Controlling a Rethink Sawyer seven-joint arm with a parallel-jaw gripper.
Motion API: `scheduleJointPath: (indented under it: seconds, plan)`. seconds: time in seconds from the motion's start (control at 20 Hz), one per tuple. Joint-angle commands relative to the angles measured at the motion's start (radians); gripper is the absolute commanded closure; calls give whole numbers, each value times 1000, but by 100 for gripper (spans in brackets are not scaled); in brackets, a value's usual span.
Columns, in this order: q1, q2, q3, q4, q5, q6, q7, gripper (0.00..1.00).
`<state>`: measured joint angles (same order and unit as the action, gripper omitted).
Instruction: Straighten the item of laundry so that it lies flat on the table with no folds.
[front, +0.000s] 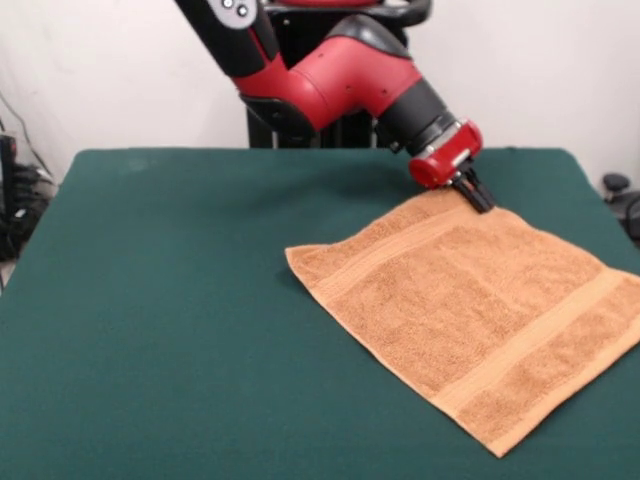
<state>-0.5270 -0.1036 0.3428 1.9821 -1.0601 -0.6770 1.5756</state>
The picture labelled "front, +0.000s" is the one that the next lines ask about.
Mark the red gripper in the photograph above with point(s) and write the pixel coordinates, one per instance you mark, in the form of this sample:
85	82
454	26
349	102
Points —
445	157

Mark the orange terry towel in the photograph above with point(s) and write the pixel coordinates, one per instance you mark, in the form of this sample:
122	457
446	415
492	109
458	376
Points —
460	310

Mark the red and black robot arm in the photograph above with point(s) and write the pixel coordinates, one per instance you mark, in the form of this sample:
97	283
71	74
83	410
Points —
340	75

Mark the dark green table cloth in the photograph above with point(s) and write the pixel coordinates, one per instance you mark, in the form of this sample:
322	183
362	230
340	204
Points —
125	325

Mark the black electronics box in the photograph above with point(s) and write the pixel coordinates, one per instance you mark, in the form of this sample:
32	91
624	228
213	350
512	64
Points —
7	160

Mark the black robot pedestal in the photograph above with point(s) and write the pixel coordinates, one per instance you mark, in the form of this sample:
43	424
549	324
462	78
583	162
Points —
300	30

